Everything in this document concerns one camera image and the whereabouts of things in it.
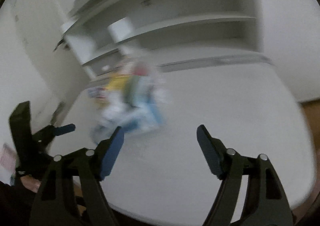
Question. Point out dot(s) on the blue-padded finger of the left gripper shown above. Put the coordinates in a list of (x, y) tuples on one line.
[(59, 131)]

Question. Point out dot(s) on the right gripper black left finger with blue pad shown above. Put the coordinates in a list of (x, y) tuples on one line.
[(71, 194)]

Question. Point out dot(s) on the person's left hand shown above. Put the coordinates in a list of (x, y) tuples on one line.
[(30, 183)]

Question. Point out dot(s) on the white desk shelf unit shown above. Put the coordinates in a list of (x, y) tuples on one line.
[(168, 33)]

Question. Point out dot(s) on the blue white plastic wrapper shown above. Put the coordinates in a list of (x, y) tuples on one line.
[(134, 120)]

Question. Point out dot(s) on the red snack box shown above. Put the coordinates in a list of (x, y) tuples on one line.
[(141, 69)]

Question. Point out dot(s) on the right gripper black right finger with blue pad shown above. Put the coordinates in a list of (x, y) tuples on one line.
[(265, 202)]

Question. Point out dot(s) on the yellow snack package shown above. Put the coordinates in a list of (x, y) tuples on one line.
[(115, 87)]

